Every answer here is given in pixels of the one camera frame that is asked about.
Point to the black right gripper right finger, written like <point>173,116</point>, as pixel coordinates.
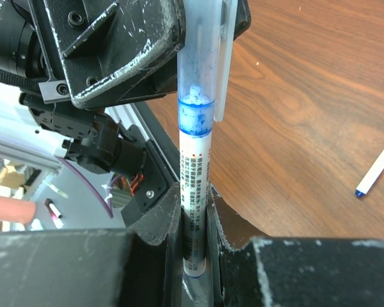
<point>251,268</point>

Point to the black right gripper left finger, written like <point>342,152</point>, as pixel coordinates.
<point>137,266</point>

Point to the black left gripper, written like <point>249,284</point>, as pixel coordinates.
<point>67,56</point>

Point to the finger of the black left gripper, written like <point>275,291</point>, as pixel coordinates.
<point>243,18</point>

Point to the grey blue pen cap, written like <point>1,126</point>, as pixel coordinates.
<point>203,65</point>

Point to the white blue marker pen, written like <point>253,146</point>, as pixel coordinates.
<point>370,177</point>

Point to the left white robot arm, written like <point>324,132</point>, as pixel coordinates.
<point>137,172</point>

